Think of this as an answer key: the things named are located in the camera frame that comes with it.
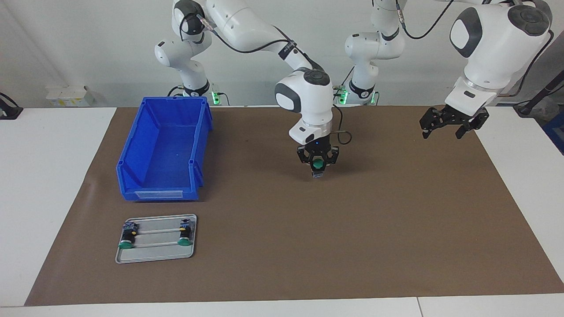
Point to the brown table mat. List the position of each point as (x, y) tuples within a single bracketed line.
[(308, 242)]

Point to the blue crate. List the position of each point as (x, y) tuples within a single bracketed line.
[(556, 134)]

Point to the white wall socket box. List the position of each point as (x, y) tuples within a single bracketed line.
[(66, 97)]

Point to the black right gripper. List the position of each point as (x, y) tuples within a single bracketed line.
[(318, 147)]

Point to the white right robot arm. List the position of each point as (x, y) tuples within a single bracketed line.
[(308, 101)]

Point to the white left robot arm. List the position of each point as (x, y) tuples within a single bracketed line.
[(493, 53)]

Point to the black clamp stand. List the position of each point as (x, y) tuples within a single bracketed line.
[(11, 113)]

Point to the green lit base connector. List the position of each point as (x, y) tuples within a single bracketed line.
[(343, 96), (216, 96)]

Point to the grey metal tray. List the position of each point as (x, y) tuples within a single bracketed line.
[(154, 256)]

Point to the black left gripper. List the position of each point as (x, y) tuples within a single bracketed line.
[(462, 113)]

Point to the blue plastic storage bin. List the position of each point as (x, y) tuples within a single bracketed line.
[(167, 154)]

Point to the green push button switch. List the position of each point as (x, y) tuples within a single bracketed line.
[(184, 239), (317, 164), (127, 242)]

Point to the black slanted pole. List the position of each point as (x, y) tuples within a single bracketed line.
[(539, 94)]

